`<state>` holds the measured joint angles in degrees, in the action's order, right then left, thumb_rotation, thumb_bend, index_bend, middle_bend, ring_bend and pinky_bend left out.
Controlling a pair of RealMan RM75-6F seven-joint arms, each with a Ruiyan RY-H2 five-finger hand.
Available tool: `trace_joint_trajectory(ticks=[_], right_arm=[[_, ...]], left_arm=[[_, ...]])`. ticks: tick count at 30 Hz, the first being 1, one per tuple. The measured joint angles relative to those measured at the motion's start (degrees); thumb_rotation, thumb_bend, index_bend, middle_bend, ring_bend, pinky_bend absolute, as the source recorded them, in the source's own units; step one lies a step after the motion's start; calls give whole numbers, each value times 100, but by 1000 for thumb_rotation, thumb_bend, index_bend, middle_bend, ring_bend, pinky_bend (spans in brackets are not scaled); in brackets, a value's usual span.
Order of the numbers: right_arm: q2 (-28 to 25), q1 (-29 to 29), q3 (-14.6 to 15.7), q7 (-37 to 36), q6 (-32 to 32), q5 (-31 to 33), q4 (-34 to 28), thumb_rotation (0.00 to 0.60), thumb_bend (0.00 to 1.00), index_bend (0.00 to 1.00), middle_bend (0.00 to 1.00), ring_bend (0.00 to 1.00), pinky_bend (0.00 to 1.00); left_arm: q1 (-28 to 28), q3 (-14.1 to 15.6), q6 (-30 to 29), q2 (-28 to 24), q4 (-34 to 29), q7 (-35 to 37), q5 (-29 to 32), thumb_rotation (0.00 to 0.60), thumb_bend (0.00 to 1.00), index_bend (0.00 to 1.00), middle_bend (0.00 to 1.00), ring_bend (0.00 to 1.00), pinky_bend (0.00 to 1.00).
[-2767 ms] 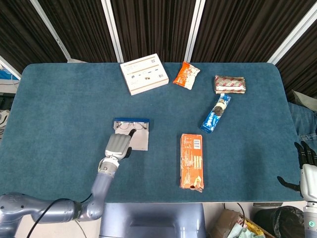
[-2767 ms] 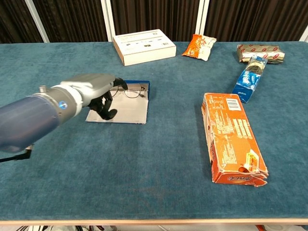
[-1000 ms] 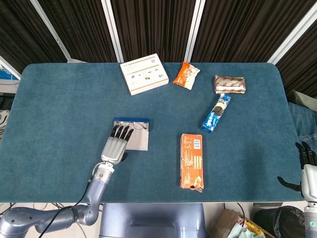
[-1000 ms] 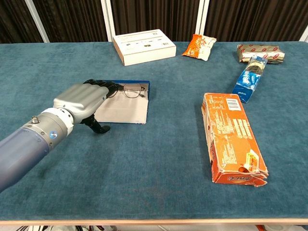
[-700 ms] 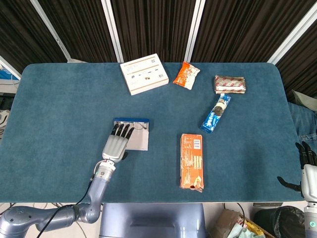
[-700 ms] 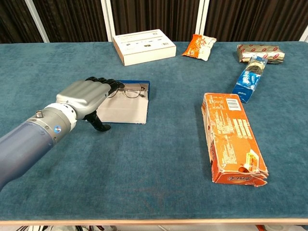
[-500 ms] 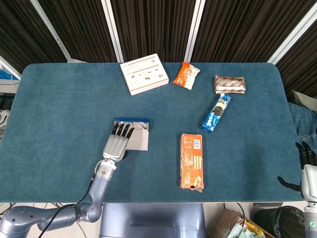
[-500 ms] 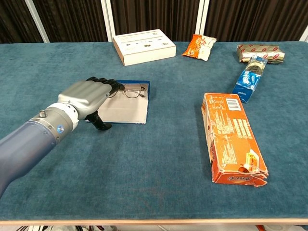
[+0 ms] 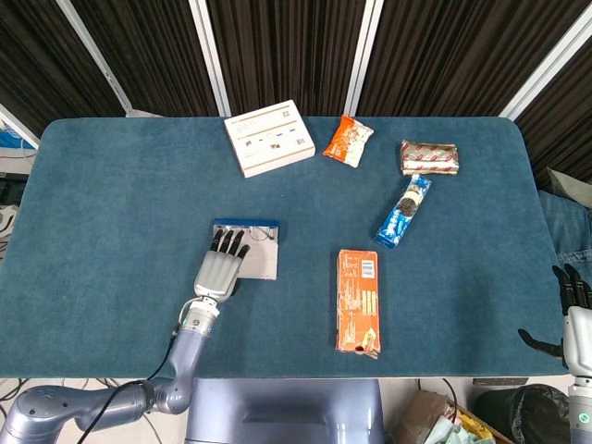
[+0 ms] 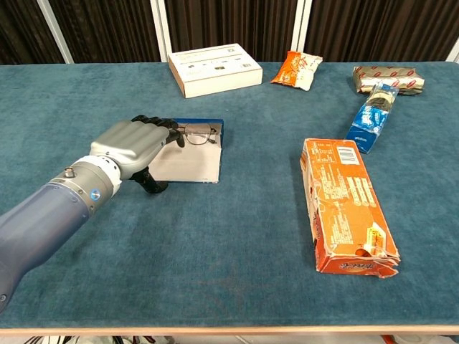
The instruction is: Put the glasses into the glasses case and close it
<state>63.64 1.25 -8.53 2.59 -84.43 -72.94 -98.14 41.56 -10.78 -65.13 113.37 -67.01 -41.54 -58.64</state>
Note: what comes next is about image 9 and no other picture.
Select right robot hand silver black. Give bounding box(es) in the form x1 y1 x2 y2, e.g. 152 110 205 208
517 263 592 378

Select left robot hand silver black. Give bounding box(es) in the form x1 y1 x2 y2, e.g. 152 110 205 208
192 228 252 304

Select blue glasses case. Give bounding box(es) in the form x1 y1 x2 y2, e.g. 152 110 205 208
211 218 281 281

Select black-rimmed eyeglasses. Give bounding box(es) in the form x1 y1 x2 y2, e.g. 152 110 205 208
244 226 278 243

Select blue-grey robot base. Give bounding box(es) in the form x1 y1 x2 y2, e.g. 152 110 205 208
184 378 386 444

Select white flat printed box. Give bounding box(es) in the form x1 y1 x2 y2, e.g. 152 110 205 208
224 99 317 179

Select brown cardboard box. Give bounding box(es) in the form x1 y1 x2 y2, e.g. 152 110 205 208
392 390 510 444

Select black bin bag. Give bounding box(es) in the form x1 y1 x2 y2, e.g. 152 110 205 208
474 383 569 444

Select blue denim jeans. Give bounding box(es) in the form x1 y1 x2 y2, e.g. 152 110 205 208
536 189 592 278

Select blue felt table cloth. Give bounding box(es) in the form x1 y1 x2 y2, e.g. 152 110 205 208
0 116 571 380

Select yellow wrapper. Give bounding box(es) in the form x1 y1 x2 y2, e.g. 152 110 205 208
457 413 494 438

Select long orange carton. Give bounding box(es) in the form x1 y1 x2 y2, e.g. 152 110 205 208
335 249 383 360

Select grey-green bag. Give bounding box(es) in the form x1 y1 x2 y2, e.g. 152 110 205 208
543 166 592 204

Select crumpled green paper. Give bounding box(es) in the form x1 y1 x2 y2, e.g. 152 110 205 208
427 415 469 444

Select orange and white snack packet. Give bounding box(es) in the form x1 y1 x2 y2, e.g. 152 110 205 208
322 115 375 168

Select blue cookie packet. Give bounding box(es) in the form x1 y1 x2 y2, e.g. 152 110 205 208
372 173 433 252

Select black pleated curtain panel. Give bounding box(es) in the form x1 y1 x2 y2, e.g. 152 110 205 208
0 0 127 138
205 0 369 117
68 0 219 117
356 0 586 117
513 50 592 186

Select white plastic object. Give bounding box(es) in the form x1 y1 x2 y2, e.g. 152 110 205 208
0 205 19 238

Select silver red-print snack packet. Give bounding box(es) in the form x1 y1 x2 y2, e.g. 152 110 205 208
400 139 462 177

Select blue printed bag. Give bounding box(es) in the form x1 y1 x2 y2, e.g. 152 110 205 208
0 129 25 151

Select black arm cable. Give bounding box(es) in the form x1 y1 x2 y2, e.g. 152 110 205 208
73 335 179 444

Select silver aluminium frame post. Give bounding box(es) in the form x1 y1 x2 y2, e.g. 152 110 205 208
55 0 136 117
344 0 385 117
0 104 42 150
498 6 592 122
188 0 232 117

